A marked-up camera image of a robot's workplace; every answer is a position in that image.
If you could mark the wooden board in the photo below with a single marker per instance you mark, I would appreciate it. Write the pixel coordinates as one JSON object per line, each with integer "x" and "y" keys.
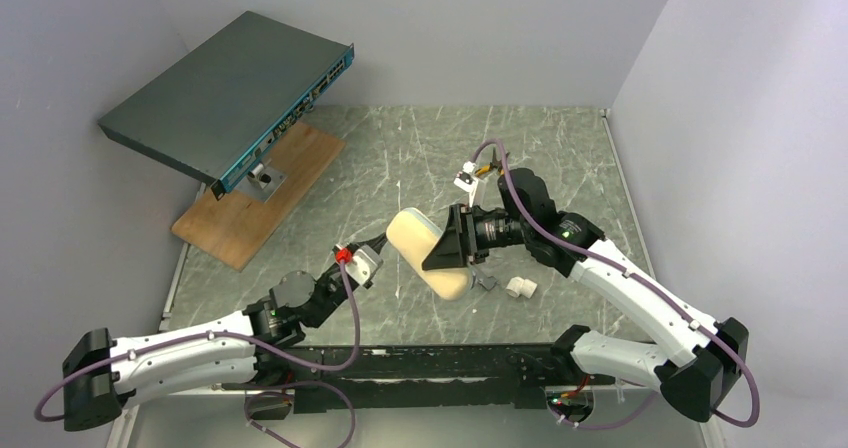
{"x": 232, "y": 229}

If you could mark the metal switch stand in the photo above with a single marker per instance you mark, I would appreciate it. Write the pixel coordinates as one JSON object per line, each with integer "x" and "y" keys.
{"x": 262, "y": 181}

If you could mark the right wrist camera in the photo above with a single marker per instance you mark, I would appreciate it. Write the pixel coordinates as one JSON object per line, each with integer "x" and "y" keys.
{"x": 469, "y": 182}

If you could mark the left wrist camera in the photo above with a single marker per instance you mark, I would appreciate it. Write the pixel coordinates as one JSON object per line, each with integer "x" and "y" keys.
{"x": 362, "y": 262}

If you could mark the cream umbrella case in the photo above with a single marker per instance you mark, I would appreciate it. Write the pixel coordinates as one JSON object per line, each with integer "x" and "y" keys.
{"x": 413, "y": 235}

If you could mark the dark network switch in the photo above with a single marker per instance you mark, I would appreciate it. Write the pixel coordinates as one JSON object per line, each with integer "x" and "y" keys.
{"x": 217, "y": 111}

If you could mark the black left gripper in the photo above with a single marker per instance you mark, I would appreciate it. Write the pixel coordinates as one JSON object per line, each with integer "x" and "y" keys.
{"x": 374, "y": 245}

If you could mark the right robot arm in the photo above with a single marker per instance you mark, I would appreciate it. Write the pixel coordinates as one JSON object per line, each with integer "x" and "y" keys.
{"x": 692, "y": 360}

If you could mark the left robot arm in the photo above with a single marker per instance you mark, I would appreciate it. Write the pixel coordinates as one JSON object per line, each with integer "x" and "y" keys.
{"x": 103, "y": 375}

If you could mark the white pipe elbow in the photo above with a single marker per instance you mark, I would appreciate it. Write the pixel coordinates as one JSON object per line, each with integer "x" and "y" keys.
{"x": 521, "y": 287}

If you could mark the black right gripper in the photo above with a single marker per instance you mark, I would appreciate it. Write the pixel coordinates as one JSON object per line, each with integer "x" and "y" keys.
{"x": 466, "y": 234}

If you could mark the yellow handled pliers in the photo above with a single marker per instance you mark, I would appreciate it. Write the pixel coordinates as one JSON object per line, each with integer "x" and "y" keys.
{"x": 495, "y": 165}

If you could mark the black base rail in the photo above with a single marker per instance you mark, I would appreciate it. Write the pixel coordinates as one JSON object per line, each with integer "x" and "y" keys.
{"x": 428, "y": 376}

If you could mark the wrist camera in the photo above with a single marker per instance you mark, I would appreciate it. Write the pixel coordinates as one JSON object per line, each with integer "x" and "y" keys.
{"x": 362, "y": 262}
{"x": 469, "y": 182}

